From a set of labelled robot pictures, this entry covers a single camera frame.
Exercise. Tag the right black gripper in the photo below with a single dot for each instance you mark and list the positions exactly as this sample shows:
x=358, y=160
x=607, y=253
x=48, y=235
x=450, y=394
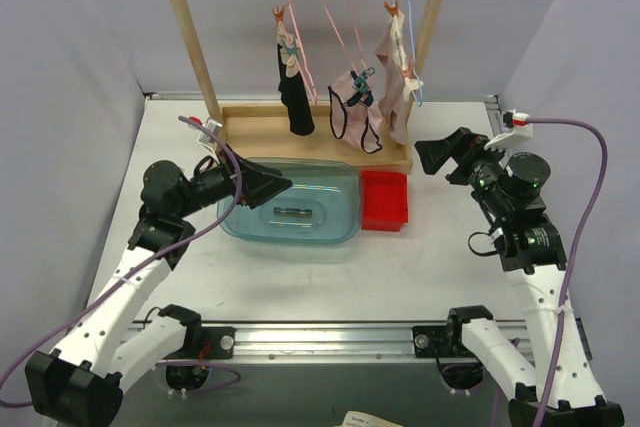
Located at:
x=463, y=161

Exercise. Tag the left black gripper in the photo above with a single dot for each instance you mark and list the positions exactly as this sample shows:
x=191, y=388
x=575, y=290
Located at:
x=241, y=183

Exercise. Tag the beige pink underwear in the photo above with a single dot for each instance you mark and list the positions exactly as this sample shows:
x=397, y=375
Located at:
x=391, y=53

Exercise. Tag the blue wire hanger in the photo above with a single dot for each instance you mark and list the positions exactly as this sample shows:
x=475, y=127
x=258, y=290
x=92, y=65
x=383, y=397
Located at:
x=418, y=96

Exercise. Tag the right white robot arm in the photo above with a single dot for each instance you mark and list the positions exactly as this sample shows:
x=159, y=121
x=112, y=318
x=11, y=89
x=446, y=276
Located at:
x=556, y=387

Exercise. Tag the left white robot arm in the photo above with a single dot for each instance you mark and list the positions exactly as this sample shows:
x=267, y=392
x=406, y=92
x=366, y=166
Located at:
x=82, y=381

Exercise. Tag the pink underwear navy trim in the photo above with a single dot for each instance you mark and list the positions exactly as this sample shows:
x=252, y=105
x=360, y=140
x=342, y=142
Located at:
x=355, y=117

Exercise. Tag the teal clothespin on pink underwear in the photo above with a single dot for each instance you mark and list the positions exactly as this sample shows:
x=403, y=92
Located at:
x=363, y=92

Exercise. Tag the black underwear beige waistband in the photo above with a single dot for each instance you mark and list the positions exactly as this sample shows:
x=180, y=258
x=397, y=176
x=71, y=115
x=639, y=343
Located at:
x=293, y=93

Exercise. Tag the teal clothespin on black underwear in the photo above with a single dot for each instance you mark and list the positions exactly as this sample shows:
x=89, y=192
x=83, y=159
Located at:
x=289, y=48

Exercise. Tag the orange clothespin on black underwear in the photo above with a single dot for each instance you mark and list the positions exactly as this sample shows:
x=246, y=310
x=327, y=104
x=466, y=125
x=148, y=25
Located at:
x=279, y=13

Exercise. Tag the wooden clothes rack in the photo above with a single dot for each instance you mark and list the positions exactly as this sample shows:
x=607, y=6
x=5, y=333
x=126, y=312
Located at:
x=263, y=130

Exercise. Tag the red plastic bin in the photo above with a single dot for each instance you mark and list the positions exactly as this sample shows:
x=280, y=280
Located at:
x=385, y=201

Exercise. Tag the teal plastic basin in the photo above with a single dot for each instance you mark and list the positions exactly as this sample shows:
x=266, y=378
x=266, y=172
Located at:
x=324, y=205

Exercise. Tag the paper sheet bottom edge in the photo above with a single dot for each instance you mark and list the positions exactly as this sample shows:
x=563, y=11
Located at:
x=361, y=419

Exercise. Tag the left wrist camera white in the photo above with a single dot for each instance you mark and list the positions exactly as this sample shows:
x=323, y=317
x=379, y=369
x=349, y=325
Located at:
x=205, y=139

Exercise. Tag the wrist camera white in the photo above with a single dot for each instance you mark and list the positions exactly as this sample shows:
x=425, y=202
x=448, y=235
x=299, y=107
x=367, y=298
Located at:
x=205, y=139
x=518, y=130

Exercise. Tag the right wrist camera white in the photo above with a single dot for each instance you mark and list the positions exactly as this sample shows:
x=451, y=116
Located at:
x=518, y=130

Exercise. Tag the aluminium mounting rail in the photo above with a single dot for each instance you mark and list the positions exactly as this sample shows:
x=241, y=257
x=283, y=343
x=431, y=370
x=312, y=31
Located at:
x=325, y=339

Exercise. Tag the pink wire hanger left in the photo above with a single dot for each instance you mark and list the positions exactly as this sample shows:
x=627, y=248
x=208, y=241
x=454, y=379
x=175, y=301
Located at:
x=303, y=61

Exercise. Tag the pink wire hanger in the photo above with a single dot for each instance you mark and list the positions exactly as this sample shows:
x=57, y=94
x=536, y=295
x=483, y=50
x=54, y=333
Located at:
x=303, y=61
x=347, y=33

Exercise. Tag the pink wire hanger middle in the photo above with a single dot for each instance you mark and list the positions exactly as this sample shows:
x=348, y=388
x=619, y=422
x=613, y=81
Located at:
x=347, y=33

